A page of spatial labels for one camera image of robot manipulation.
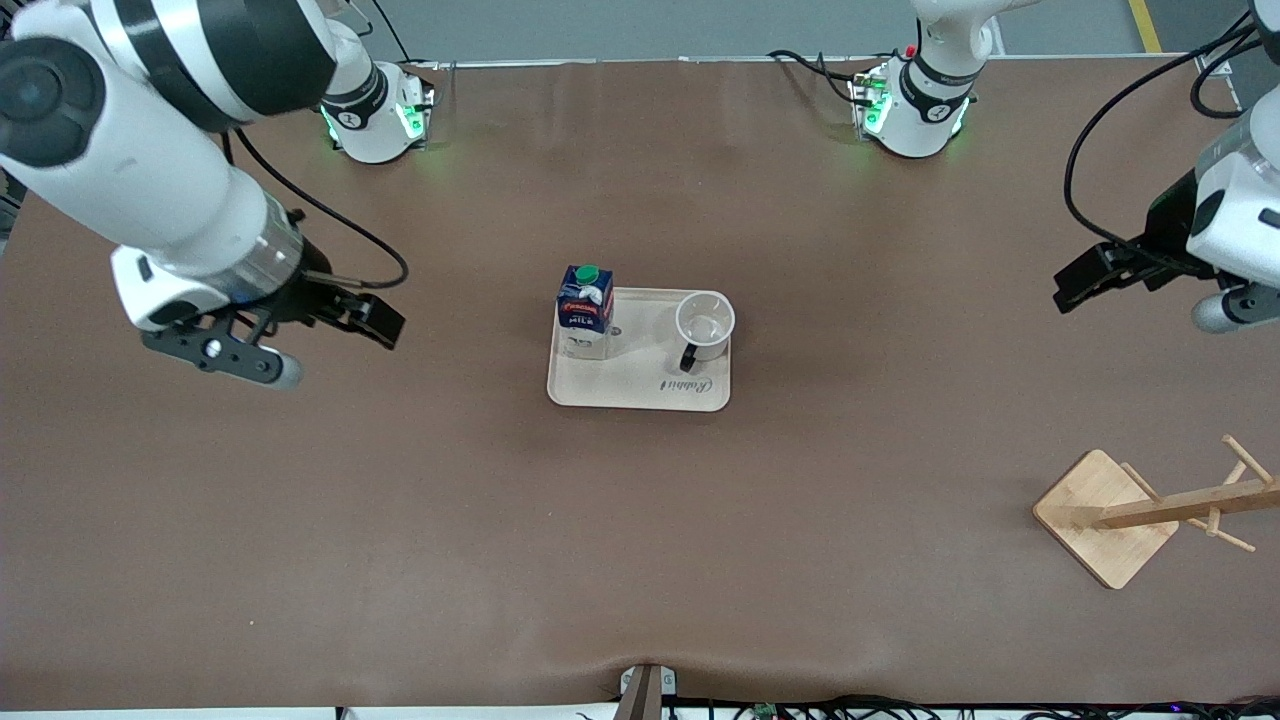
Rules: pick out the white smiley face mug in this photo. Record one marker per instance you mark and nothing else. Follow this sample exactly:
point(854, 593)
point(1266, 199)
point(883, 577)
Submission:
point(705, 325)

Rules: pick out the blue milk carton green cap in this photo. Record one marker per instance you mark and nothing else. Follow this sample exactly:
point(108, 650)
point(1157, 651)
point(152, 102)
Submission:
point(585, 305)

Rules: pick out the metal corner bracket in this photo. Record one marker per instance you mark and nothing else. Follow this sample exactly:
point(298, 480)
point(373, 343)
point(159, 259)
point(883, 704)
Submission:
point(1214, 64)

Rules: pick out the metal table clamp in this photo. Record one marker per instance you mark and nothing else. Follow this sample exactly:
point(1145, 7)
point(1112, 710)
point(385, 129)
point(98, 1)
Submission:
point(646, 692)

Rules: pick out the brown table mat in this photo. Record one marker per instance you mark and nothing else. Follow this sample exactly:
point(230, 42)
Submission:
point(640, 530)

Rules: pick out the white Rabbit print tray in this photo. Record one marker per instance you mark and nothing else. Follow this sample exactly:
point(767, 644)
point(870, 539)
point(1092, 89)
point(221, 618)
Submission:
point(640, 385)

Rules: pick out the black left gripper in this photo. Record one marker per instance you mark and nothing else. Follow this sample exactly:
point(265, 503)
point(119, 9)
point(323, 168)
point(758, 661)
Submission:
point(1166, 238)

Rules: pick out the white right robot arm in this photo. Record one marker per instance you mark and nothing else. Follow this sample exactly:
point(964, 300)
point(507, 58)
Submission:
point(150, 170)

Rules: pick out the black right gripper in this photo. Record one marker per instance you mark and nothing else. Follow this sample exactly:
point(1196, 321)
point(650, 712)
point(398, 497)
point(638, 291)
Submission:
point(309, 297)

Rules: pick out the wooden mug rack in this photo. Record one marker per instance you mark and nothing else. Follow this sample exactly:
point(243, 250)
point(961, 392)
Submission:
point(1100, 530)

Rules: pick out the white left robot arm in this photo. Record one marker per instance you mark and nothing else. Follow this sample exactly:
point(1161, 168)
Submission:
point(1245, 215)

